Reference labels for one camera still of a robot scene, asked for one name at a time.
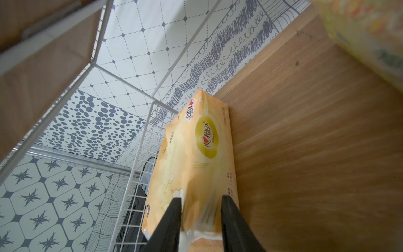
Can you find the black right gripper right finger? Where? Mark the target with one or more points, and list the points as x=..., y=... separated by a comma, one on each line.
x=236, y=233

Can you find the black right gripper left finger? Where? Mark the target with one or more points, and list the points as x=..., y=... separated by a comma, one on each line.
x=166, y=236

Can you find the yellow tissue pack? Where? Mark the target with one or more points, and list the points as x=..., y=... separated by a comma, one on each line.
x=196, y=164

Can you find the green tissue pack middle right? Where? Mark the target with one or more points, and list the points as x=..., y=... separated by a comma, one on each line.
x=370, y=31

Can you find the black plastic toolbox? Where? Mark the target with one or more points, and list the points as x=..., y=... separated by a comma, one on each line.
x=128, y=229

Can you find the white wire wooden shelf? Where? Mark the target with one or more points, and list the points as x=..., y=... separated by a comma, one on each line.
x=318, y=137

